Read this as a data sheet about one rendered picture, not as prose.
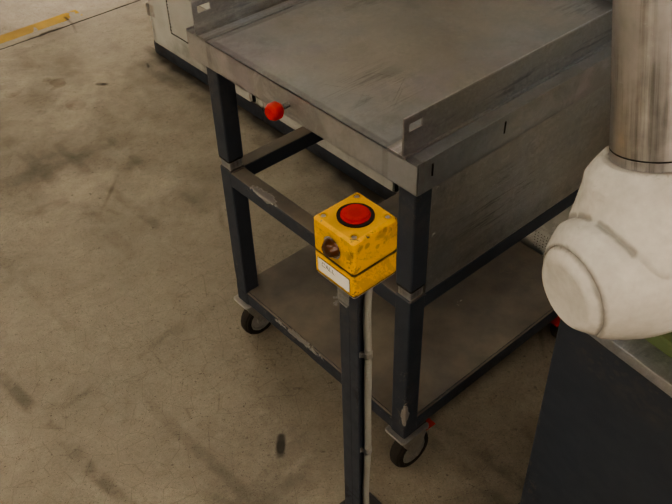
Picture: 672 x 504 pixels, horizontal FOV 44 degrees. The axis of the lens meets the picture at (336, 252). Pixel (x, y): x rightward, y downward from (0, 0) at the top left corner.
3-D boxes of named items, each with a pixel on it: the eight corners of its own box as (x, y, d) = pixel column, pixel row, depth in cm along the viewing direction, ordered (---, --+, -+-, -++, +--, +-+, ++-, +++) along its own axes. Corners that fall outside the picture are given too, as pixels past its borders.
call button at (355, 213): (354, 235, 107) (354, 226, 106) (333, 221, 109) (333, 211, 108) (377, 222, 109) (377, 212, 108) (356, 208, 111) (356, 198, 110)
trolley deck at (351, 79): (416, 197, 129) (418, 165, 125) (189, 56, 164) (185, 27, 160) (663, 50, 162) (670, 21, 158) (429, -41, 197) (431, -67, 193)
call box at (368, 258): (353, 301, 111) (353, 243, 104) (314, 271, 115) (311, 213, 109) (397, 273, 115) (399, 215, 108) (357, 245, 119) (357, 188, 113)
